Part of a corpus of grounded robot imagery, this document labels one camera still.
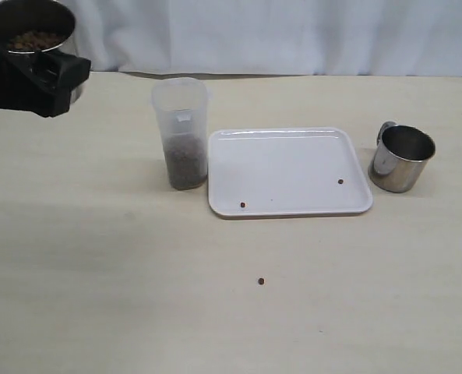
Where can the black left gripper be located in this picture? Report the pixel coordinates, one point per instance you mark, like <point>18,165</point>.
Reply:
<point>41,83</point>

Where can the steel cup with pellets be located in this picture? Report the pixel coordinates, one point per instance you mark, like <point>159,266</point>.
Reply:
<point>29,27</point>

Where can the translucent plastic tall container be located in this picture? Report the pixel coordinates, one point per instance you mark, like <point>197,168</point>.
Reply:
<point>180,106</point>

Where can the white plastic tray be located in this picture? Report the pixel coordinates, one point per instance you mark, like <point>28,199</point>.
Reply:
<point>288,172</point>

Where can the white curtain backdrop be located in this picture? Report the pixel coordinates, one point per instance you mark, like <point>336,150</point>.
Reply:
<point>380,38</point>

